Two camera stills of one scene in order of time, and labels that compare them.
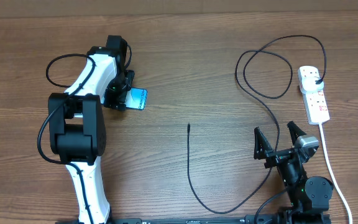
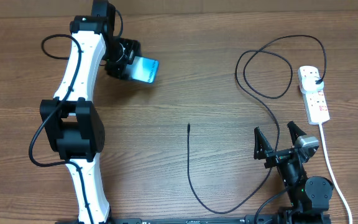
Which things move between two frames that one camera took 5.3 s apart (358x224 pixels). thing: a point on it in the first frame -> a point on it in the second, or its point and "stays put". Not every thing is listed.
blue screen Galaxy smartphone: (136, 98) -> (143, 69)
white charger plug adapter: (309, 83) stays put
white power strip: (315, 101) stays put
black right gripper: (262, 149) stays put
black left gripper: (110, 95) -> (133, 47)
